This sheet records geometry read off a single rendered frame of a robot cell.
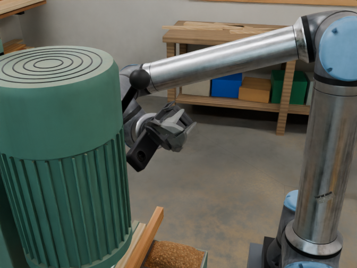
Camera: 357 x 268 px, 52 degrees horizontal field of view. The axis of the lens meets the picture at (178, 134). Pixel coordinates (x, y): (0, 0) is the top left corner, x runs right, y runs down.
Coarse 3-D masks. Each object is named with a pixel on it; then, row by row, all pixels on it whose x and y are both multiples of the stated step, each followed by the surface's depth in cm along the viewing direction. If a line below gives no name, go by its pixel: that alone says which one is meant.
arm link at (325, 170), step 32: (320, 32) 79; (352, 32) 70; (320, 64) 77; (352, 64) 72; (320, 96) 80; (352, 96) 76; (320, 128) 82; (352, 128) 80; (320, 160) 84; (320, 192) 88; (288, 224) 103; (320, 224) 91; (288, 256) 99; (320, 256) 93
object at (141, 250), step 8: (160, 208) 107; (152, 216) 104; (160, 216) 106; (152, 224) 101; (144, 232) 98; (152, 232) 100; (144, 240) 96; (152, 240) 101; (136, 248) 94; (144, 248) 95; (136, 256) 91; (144, 256) 96; (128, 264) 89; (136, 264) 90
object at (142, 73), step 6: (132, 72) 59; (138, 72) 58; (144, 72) 59; (132, 78) 59; (138, 78) 58; (144, 78) 58; (132, 84) 59; (138, 84) 58; (144, 84) 59; (132, 90) 61; (126, 96) 61; (132, 96) 61; (126, 102) 62
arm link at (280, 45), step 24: (312, 24) 86; (216, 48) 96; (240, 48) 93; (264, 48) 91; (288, 48) 89; (312, 48) 87; (120, 72) 103; (168, 72) 99; (192, 72) 97; (216, 72) 96; (240, 72) 97
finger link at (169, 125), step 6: (180, 114) 71; (168, 120) 74; (174, 120) 70; (162, 126) 71; (168, 126) 69; (174, 126) 69; (162, 132) 74; (168, 132) 71; (174, 132) 69; (180, 132) 68
